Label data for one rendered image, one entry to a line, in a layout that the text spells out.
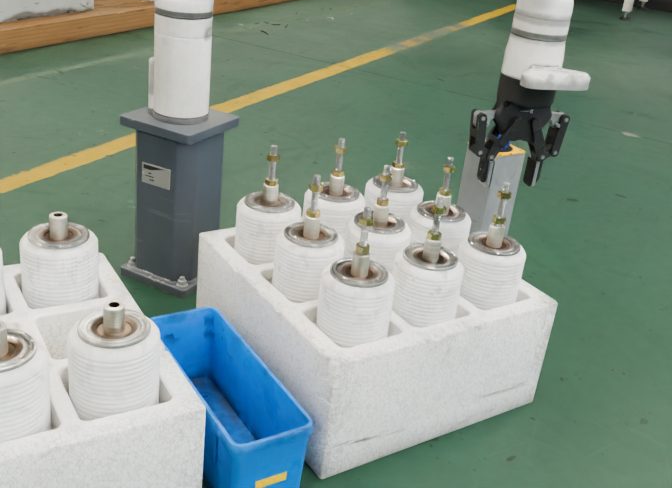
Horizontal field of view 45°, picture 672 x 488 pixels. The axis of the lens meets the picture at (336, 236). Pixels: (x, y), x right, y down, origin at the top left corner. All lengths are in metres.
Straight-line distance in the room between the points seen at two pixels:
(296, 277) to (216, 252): 0.17
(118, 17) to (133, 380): 2.59
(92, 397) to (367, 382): 0.34
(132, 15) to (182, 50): 2.09
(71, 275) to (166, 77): 0.42
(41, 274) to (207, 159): 0.43
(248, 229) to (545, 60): 0.47
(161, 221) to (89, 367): 0.59
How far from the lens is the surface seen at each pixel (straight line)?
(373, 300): 1.02
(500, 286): 1.17
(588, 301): 1.67
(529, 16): 1.07
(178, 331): 1.20
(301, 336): 1.05
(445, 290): 1.09
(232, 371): 1.17
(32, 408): 0.88
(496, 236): 1.18
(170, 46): 1.35
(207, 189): 1.43
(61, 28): 3.17
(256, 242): 1.20
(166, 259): 1.46
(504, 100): 1.10
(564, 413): 1.32
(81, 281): 1.09
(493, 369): 1.20
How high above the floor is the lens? 0.74
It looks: 25 degrees down
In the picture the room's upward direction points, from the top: 7 degrees clockwise
